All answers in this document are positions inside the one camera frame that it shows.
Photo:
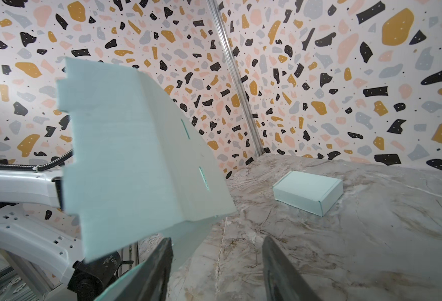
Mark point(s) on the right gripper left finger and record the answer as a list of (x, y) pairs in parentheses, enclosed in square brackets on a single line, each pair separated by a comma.
[(148, 281)]

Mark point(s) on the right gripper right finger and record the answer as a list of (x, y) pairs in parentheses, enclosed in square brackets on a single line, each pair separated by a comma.
[(282, 280)]

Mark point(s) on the mint paper box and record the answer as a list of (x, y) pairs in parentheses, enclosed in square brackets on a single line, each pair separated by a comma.
[(140, 168), (312, 193)]

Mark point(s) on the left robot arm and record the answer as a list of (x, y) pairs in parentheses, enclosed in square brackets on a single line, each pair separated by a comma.
[(49, 261)]

